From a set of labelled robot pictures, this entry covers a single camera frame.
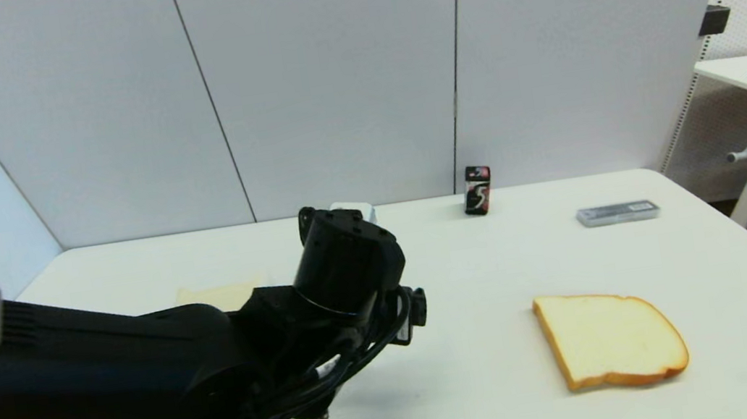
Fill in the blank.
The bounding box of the black chewing gum pack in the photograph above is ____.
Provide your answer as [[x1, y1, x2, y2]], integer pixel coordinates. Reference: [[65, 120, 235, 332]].
[[459, 164, 496, 219]]

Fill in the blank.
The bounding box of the cream paper napkin stack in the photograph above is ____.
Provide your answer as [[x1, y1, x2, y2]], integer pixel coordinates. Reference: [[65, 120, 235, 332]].
[[174, 274, 271, 319]]

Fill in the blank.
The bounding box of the grey flat plastic case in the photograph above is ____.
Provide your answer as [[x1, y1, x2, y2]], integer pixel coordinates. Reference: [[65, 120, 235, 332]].
[[575, 198, 662, 231]]

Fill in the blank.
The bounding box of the white bread slice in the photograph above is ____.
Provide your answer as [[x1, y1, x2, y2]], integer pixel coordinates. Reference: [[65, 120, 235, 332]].
[[531, 276, 693, 400]]

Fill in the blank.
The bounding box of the small black box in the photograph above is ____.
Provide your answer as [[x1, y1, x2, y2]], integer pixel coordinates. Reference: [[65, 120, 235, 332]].
[[695, 3, 734, 39]]

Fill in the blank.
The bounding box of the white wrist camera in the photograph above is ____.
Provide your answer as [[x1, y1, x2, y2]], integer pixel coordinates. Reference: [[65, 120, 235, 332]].
[[329, 197, 378, 229]]

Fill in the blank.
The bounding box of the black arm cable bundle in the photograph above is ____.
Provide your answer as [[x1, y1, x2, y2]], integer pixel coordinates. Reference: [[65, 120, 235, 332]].
[[116, 284, 434, 419]]

